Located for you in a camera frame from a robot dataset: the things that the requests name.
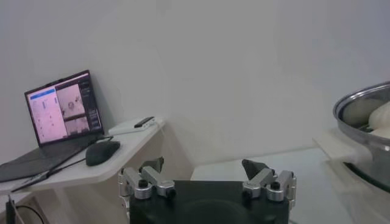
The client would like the black laptop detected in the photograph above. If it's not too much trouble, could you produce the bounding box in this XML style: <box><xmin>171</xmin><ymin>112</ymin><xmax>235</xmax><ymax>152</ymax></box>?
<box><xmin>0</xmin><ymin>69</ymin><xmax>105</xmax><ymax>183</ymax></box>

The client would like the white electric cooker base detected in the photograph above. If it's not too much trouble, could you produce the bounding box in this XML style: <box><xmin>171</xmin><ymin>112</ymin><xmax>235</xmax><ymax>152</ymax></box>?
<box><xmin>322</xmin><ymin>158</ymin><xmax>390</xmax><ymax>224</ymax></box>

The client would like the small black white device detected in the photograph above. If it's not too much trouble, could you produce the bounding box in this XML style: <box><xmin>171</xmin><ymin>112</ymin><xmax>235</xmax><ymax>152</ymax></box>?
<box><xmin>133</xmin><ymin>116</ymin><xmax>155</xmax><ymax>128</ymax></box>

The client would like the flat white box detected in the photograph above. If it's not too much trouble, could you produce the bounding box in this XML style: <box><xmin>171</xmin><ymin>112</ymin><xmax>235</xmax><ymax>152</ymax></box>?
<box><xmin>108</xmin><ymin>116</ymin><xmax>158</xmax><ymax>136</ymax></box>

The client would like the white steamed baozi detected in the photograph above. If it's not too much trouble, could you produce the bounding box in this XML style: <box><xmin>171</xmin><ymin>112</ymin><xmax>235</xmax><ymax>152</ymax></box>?
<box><xmin>368</xmin><ymin>102</ymin><xmax>390</xmax><ymax>129</ymax></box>

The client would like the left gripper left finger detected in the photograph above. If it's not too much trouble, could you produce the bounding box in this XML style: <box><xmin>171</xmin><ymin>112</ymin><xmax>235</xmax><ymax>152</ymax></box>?
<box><xmin>118</xmin><ymin>156</ymin><xmax>177</xmax><ymax>200</ymax></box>

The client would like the black mouse cable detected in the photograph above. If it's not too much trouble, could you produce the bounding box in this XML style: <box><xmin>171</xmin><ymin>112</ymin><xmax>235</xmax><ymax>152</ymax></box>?
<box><xmin>10</xmin><ymin>135</ymin><xmax>114</xmax><ymax>193</ymax></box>

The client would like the white side table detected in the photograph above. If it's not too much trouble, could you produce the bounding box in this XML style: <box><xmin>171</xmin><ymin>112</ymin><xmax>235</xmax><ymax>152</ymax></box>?
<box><xmin>0</xmin><ymin>120</ymin><xmax>196</xmax><ymax>224</ymax></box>

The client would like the stainless steel steamer basket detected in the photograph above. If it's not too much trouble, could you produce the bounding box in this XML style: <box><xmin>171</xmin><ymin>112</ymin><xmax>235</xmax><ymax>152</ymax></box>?
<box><xmin>313</xmin><ymin>81</ymin><xmax>390</xmax><ymax>194</ymax></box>

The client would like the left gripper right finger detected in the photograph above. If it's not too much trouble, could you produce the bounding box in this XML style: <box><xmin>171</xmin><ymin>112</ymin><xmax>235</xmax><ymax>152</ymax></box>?
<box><xmin>241</xmin><ymin>158</ymin><xmax>297</xmax><ymax>202</ymax></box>

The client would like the black computer mouse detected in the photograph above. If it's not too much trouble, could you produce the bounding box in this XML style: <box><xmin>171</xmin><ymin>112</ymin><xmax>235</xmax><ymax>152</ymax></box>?
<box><xmin>85</xmin><ymin>140</ymin><xmax>121</xmax><ymax>167</ymax></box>

